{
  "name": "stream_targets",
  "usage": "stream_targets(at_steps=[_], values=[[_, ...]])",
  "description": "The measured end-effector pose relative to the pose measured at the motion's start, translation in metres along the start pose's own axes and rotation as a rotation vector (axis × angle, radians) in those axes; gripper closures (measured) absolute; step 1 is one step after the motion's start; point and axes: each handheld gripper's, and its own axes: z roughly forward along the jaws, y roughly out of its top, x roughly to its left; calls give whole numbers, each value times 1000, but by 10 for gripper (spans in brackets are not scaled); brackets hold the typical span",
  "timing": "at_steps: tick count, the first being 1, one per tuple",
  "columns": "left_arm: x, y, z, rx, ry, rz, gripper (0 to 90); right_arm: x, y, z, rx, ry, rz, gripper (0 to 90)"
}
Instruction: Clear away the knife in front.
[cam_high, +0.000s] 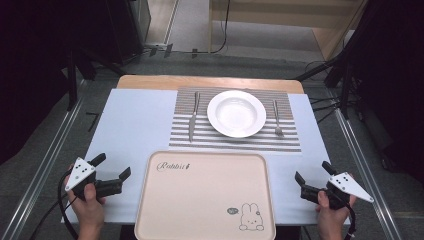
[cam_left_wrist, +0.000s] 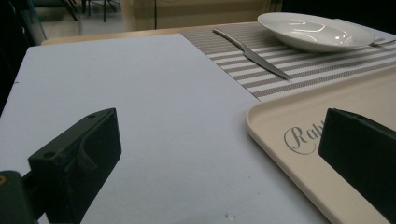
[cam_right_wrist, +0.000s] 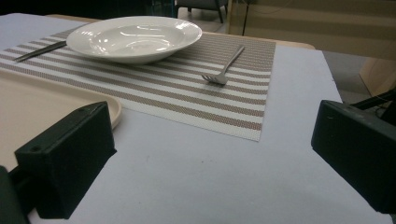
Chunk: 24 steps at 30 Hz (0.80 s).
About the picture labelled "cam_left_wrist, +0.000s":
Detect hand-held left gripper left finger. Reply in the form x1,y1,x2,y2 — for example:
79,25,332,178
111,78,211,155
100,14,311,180
27,107,122,224

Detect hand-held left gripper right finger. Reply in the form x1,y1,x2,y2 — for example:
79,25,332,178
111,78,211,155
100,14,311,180
318,107,396,224

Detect beige tray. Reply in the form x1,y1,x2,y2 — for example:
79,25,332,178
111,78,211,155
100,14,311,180
246,65,396,224

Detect silver fork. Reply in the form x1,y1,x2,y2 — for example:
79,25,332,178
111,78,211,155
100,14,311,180
368,36,396,49

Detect white plate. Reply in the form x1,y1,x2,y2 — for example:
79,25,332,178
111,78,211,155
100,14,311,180
257,11,375,53

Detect silver knife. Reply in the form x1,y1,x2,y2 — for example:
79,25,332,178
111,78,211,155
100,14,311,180
212,28,292,81

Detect light blue table mat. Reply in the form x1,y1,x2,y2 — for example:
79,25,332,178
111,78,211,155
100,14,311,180
0,18,396,224

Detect striped placemat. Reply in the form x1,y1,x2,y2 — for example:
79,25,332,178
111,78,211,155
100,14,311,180
179,18,396,102

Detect black curtain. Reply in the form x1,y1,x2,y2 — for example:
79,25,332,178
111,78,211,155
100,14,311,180
281,0,396,34
0,0,35,116

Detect wooden table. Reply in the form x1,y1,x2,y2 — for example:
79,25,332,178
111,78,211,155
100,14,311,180
40,21,260,47

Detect dark chair legs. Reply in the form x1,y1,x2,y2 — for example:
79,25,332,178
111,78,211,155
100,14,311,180
60,0,120,23

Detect wooden platform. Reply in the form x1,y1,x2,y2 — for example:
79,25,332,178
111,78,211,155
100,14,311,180
120,0,283,32

